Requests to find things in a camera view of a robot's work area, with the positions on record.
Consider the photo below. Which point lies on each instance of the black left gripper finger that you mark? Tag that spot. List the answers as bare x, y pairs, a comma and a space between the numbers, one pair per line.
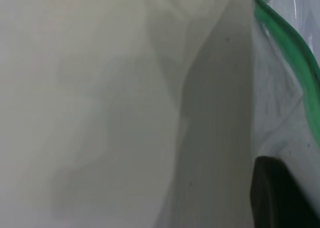
277, 200

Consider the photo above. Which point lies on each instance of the clear zip bag green edge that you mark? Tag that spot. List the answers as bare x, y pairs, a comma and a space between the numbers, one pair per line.
275, 113

